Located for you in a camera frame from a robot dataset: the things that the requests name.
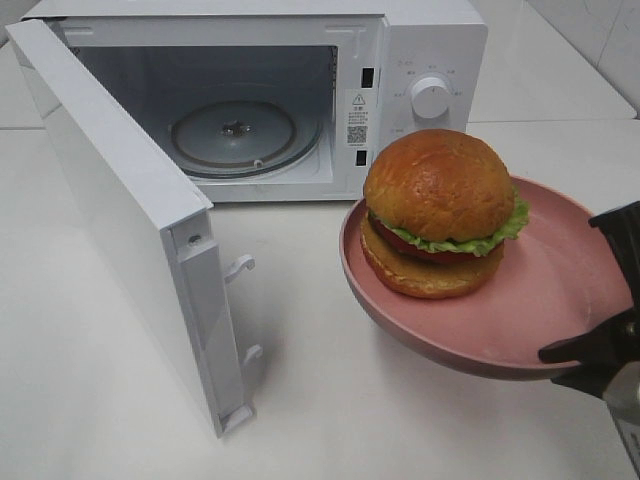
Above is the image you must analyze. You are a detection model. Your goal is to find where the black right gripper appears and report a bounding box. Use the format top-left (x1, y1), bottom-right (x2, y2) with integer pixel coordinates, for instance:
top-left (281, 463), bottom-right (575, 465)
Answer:
top-left (538, 201), bottom-right (639, 470)

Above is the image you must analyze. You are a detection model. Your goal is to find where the pink round plate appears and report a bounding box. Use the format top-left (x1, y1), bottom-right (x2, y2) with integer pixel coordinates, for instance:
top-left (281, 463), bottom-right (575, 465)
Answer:
top-left (339, 178), bottom-right (632, 380)

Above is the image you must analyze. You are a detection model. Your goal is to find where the toy hamburger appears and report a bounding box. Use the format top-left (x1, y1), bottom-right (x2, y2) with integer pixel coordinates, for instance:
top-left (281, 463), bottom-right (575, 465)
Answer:
top-left (360, 129), bottom-right (529, 299)

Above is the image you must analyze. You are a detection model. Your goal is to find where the white microwave door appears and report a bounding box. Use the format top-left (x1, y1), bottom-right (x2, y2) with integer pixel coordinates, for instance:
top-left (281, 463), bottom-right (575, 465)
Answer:
top-left (8, 20), bottom-right (262, 435)

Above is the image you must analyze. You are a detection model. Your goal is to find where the upper white round knob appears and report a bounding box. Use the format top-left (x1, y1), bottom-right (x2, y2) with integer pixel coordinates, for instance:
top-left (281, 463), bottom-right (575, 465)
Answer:
top-left (409, 75), bottom-right (451, 119)

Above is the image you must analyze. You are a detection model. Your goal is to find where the white warning label sticker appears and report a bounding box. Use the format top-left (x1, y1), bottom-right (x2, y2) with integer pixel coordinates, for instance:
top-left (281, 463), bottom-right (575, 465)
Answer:
top-left (343, 89), bottom-right (374, 147)

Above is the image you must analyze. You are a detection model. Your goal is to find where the white microwave oven body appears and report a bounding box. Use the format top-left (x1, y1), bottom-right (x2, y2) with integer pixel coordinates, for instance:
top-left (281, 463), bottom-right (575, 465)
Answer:
top-left (17, 1), bottom-right (487, 204)

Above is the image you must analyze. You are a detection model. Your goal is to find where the glass microwave turntable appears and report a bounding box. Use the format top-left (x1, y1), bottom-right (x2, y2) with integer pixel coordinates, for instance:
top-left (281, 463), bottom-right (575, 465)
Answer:
top-left (170, 83), bottom-right (323, 179)

